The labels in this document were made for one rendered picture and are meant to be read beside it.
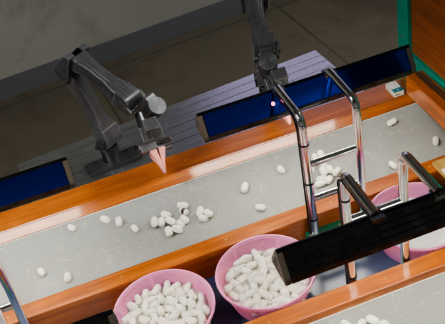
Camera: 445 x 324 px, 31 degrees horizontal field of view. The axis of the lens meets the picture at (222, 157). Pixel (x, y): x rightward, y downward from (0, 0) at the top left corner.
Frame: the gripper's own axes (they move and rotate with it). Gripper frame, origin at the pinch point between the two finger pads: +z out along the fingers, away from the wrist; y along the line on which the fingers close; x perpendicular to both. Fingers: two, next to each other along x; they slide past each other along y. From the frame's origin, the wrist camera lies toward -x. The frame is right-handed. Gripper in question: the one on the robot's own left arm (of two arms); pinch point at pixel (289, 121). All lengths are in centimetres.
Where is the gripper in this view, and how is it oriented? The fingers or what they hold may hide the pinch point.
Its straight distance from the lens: 244.6
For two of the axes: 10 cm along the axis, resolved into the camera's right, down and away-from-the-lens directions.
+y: 9.3, -3.2, 1.6
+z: 3.5, 9.2, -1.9
